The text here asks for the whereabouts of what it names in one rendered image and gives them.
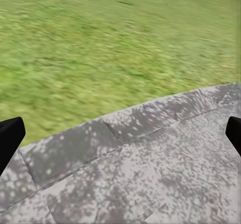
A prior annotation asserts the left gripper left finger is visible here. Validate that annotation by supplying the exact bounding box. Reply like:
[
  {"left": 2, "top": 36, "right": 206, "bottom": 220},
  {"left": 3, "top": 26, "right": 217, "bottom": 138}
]
[{"left": 0, "top": 117, "right": 26, "bottom": 176}]

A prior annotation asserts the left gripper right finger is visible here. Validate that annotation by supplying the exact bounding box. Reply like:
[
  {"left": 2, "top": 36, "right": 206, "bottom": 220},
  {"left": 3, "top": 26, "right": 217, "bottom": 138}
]
[{"left": 225, "top": 116, "right": 241, "bottom": 155}]

